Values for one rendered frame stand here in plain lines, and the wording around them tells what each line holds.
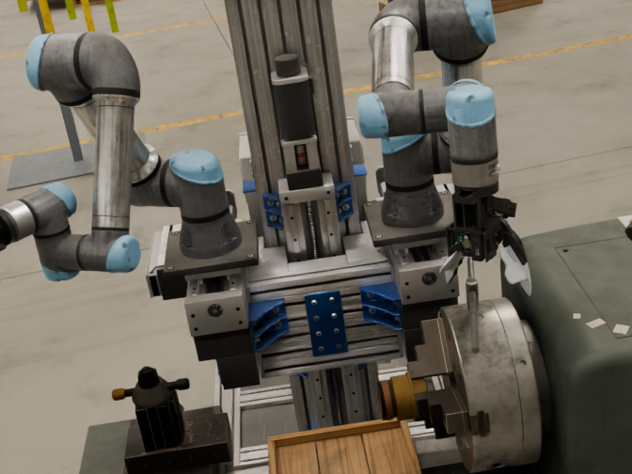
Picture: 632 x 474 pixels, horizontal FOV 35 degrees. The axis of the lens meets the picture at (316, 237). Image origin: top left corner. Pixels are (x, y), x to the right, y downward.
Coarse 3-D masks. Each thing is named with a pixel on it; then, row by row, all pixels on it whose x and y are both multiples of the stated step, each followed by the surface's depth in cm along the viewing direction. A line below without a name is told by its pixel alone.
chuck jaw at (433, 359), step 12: (420, 324) 192; (432, 324) 190; (432, 336) 189; (444, 336) 189; (420, 348) 189; (432, 348) 189; (444, 348) 189; (420, 360) 188; (432, 360) 188; (444, 360) 188; (420, 372) 188; (432, 372) 188; (444, 372) 188
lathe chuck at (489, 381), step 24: (456, 312) 183; (480, 312) 182; (456, 336) 178; (480, 336) 177; (504, 336) 177; (456, 360) 179; (480, 360) 175; (504, 360) 174; (456, 384) 184; (480, 384) 173; (504, 384) 173; (480, 408) 173; (504, 408) 173; (504, 432) 174; (480, 456) 177; (504, 456) 178
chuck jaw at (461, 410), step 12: (420, 396) 184; (432, 396) 183; (444, 396) 182; (456, 396) 181; (420, 408) 183; (432, 408) 179; (444, 408) 177; (456, 408) 177; (432, 420) 180; (444, 420) 178; (456, 420) 175; (468, 420) 177; (480, 420) 174; (456, 432) 176; (480, 432) 175
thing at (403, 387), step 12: (408, 372) 188; (384, 384) 187; (396, 384) 186; (408, 384) 185; (420, 384) 186; (384, 396) 185; (396, 396) 184; (408, 396) 184; (384, 408) 185; (396, 408) 185; (408, 408) 185
